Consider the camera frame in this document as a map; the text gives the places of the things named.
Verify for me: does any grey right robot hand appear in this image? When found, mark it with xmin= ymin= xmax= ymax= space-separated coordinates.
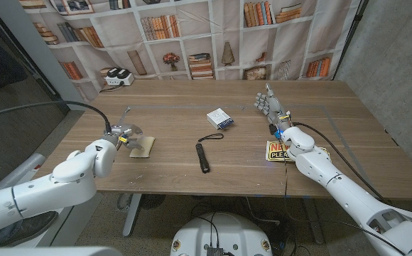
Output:
xmin=254 ymin=82 xmax=294 ymax=138

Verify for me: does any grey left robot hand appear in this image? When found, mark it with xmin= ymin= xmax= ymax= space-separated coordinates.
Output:
xmin=102 ymin=122 xmax=145 ymax=151

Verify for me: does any beige sponge pad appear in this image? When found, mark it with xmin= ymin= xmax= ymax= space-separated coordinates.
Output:
xmin=129 ymin=136 xmax=156 ymax=159

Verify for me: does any yellow red black sticker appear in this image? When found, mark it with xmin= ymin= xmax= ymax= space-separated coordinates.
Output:
xmin=265 ymin=139 xmax=331 ymax=163

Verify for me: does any white and blue package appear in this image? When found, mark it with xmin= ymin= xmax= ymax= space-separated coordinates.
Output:
xmin=206 ymin=108 xmax=234 ymax=130

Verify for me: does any white charger with batteries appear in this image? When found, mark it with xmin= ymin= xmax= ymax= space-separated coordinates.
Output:
xmin=104 ymin=73 xmax=136 ymax=87

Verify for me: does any white table leg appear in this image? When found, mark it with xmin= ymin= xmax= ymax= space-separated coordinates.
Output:
xmin=122 ymin=193 xmax=143 ymax=238
xmin=303 ymin=198 xmax=326 ymax=245

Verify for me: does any printed bookshelf backdrop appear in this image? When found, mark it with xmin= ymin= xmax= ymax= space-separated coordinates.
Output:
xmin=18 ymin=0 xmax=362 ymax=102

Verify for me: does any black backdrop stand pole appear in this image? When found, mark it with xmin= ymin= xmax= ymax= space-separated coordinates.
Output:
xmin=332 ymin=0 xmax=369 ymax=82

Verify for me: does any white cylinder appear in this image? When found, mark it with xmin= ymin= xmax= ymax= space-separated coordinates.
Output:
xmin=0 ymin=153 xmax=47 ymax=195

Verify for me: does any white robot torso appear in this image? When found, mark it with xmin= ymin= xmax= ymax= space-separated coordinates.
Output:
xmin=169 ymin=212 xmax=273 ymax=256

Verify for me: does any person in dark jeans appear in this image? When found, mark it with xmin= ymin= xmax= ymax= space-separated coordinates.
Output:
xmin=0 ymin=211 xmax=60 ymax=248

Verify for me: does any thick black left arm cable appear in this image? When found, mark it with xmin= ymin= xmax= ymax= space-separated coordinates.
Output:
xmin=0 ymin=100 xmax=113 ymax=134

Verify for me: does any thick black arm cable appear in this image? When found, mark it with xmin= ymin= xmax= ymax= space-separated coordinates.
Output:
xmin=293 ymin=122 xmax=394 ymax=206
xmin=0 ymin=100 xmax=113 ymax=134

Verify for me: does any black flashlight with lanyard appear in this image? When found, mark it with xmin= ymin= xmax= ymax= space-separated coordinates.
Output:
xmin=195 ymin=132 xmax=224 ymax=174

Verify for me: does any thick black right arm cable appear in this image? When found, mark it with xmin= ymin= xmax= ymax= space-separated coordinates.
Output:
xmin=293 ymin=122 xmax=394 ymax=206

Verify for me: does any grey metal post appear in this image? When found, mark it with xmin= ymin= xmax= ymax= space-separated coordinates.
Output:
xmin=0 ymin=0 xmax=89 ymax=112

